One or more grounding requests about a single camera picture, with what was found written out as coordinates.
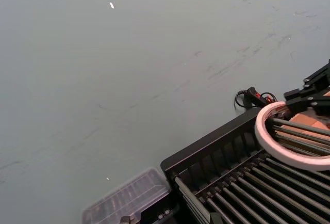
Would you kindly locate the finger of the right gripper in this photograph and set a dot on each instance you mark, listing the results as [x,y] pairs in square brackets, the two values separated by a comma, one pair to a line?
[299,105]
[292,94]

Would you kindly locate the roll of white tape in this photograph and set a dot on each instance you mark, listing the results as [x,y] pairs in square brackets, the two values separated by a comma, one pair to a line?
[259,128]

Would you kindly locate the shallow brown cardboard tray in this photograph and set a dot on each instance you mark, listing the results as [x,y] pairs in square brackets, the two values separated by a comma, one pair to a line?
[301,119]

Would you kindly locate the black rack with steel bars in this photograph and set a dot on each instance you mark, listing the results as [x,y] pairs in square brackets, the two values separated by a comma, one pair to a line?
[206,146]

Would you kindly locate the clear plastic case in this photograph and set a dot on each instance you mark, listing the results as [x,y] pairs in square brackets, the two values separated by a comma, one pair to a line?
[129,198]

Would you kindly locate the pale blue-grey wall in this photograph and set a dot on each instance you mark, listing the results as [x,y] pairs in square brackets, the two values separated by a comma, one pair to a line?
[103,79]

